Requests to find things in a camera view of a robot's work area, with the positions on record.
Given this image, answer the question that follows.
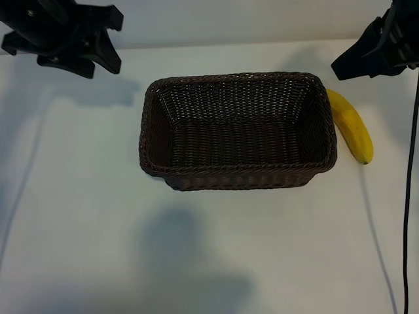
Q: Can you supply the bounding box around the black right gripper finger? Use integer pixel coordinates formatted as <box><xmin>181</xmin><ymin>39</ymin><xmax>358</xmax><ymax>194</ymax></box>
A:
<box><xmin>331</xmin><ymin>11</ymin><xmax>399</xmax><ymax>81</ymax></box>
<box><xmin>369</xmin><ymin>63</ymin><xmax>412</xmax><ymax>79</ymax></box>

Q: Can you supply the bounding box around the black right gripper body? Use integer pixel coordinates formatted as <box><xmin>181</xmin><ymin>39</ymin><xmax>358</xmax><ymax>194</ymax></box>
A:
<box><xmin>389</xmin><ymin>0</ymin><xmax>419</xmax><ymax>66</ymax></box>

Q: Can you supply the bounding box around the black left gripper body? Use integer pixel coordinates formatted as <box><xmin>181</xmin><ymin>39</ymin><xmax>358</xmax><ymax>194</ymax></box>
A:
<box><xmin>0</xmin><ymin>0</ymin><xmax>99</xmax><ymax>60</ymax></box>

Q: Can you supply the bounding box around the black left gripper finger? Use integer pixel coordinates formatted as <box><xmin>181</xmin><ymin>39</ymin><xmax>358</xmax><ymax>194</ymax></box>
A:
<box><xmin>81</xmin><ymin>5</ymin><xmax>124</xmax><ymax>75</ymax></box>
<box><xmin>36</xmin><ymin>55</ymin><xmax>96</xmax><ymax>79</ymax></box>

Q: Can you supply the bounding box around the yellow banana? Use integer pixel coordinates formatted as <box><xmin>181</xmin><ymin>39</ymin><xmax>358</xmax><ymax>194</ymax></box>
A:
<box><xmin>325</xmin><ymin>88</ymin><xmax>374</xmax><ymax>166</ymax></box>

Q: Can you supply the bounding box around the dark brown wicker basket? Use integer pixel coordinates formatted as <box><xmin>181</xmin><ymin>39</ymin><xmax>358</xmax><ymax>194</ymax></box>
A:
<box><xmin>139</xmin><ymin>71</ymin><xmax>338</xmax><ymax>192</ymax></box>

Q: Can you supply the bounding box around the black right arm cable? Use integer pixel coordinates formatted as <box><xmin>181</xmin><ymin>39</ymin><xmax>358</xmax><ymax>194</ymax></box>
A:
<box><xmin>403</xmin><ymin>67</ymin><xmax>419</xmax><ymax>314</ymax></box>

